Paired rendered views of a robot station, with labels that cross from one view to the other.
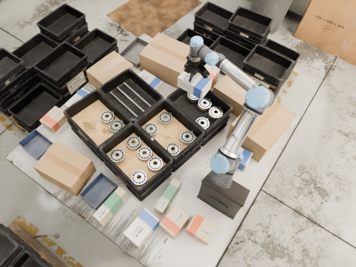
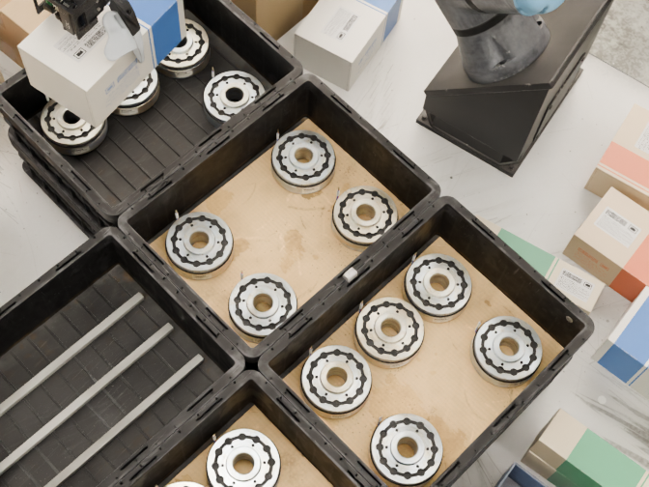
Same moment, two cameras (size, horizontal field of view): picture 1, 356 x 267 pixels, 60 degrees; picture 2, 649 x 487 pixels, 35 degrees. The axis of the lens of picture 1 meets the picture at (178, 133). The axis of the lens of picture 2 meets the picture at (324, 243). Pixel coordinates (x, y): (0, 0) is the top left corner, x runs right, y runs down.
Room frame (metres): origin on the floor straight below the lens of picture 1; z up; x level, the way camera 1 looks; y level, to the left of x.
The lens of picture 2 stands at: (1.05, 0.77, 2.26)
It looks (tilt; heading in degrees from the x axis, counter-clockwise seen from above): 64 degrees down; 268
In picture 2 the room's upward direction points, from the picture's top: 8 degrees clockwise
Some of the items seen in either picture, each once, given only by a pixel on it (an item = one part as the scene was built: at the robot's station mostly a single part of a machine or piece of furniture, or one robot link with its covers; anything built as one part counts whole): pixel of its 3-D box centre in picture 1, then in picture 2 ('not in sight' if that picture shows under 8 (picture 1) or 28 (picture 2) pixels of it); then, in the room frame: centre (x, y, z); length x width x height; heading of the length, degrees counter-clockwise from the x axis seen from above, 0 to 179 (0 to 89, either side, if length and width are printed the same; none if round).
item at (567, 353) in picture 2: (135, 155); (428, 347); (0.87, 0.26, 0.92); 0.40 x 0.30 x 0.02; 49
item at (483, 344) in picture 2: (139, 177); (508, 348); (0.74, 0.22, 0.86); 0.10 x 0.10 x 0.01
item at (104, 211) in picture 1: (110, 204); (612, 478); (0.57, 0.38, 0.79); 0.24 x 0.06 x 0.06; 147
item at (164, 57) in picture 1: (169, 61); not in sight; (1.82, 0.12, 0.80); 0.40 x 0.30 x 0.20; 65
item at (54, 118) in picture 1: (54, 119); not in sight; (1.19, 0.93, 0.74); 0.16 x 0.12 x 0.07; 151
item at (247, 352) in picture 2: (169, 127); (282, 209); (1.09, 0.06, 0.92); 0.40 x 0.30 x 0.02; 49
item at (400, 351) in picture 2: (144, 153); (389, 329); (0.92, 0.21, 0.86); 0.10 x 0.10 x 0.01
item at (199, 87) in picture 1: (194, 82); (105, 40); (1.36, -0.08, 1.10); 0.20 x 0.12 x 0.09; 60
